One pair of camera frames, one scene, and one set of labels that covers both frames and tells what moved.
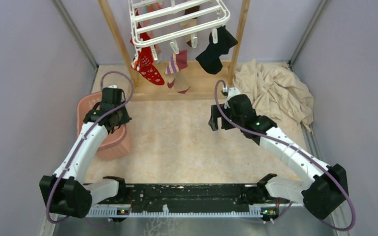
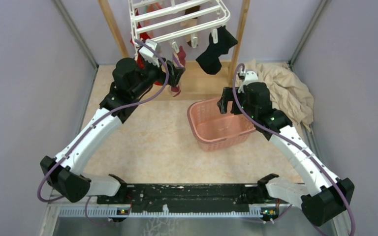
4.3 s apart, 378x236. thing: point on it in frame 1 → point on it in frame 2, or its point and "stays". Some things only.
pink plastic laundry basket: [116, 146] → [214, 131]
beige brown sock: [189, 23] stays
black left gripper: [126, 117] → [175, 74]
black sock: [209, 59] stays
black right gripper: [213, 121] → [222, 103]
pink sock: [148, 23] stays
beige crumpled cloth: [276, 92] stays
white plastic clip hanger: [173, 39] stays
